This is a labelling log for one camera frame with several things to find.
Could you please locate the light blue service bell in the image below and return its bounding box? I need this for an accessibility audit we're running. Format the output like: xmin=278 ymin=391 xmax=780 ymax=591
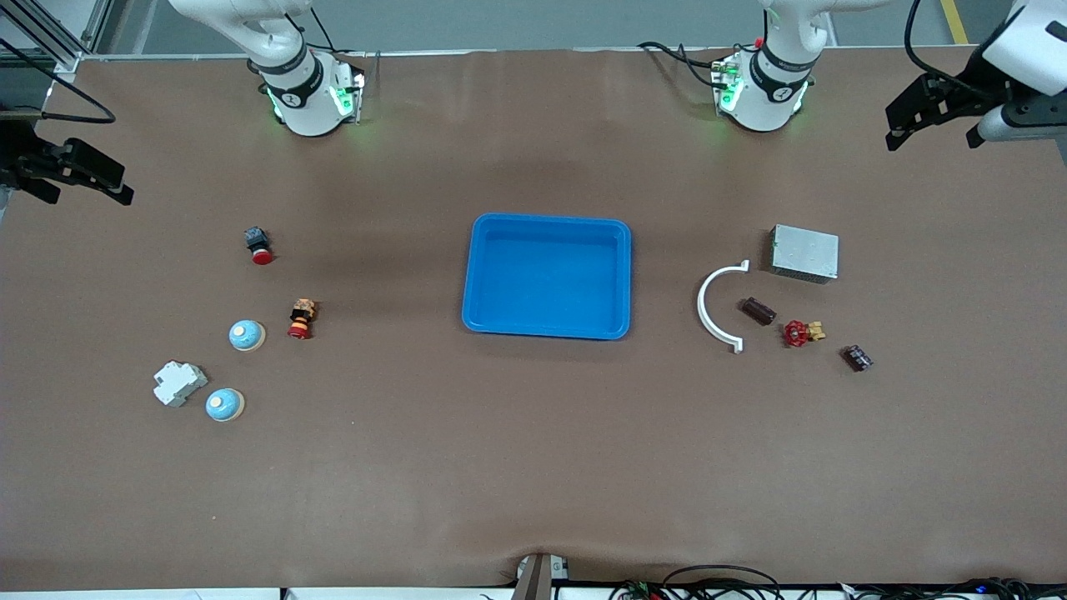
xmin=205 ymin=388 xmax=246 ymax=423
xmin=228 ymin=319 xmax=267 ymax=352

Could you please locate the white circuit breaker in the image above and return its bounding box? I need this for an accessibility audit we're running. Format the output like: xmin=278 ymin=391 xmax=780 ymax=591
xmin=153 ymin=360 xmax=209 ymax=408

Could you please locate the grey metal box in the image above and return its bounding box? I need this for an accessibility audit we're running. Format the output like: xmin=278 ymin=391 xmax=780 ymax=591
xmin=769 ymin=223 xmax=840 ymax=285

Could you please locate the blue plastic tray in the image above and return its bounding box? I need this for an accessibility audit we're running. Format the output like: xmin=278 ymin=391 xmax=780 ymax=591
xmin=461 ymin=213 xmax=633 ymax=341

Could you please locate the brown table cover mat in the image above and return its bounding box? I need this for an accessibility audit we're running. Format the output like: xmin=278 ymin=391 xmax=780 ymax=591
xmin=0 ymin=46 xmax=1067 ymax=593

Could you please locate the grey metal clamp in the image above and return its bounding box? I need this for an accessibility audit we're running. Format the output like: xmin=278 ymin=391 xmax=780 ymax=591
xmin=510 ymin=552 xmax=572 ymax=600

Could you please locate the aluminium frame profile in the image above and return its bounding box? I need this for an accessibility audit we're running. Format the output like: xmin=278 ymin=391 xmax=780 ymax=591
xmin=0 ymin=0 xmax=115 ymax=84

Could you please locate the red handle brass valve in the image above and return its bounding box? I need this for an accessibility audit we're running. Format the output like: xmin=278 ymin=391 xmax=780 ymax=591
xmin=782 ymin=319 xmax=827 ymax=348

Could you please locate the black arm base cable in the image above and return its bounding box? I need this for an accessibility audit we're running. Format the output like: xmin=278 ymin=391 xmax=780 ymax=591
xmin=638 ymin=40 xmax=726 ymax=91

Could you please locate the white curved plastic bracket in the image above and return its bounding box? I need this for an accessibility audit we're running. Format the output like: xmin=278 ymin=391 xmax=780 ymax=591
xmin=696 ymin=259 xmax=751 ymax=355

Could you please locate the black cable bundle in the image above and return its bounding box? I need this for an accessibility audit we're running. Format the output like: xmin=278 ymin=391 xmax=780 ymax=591
xmin=850 ymin=577 xmax=1067 ymax=600

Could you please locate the black looped cable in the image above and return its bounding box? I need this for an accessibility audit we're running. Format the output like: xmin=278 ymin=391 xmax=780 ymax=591
xmin=663 ymin=564 xmax=782 ymax=600

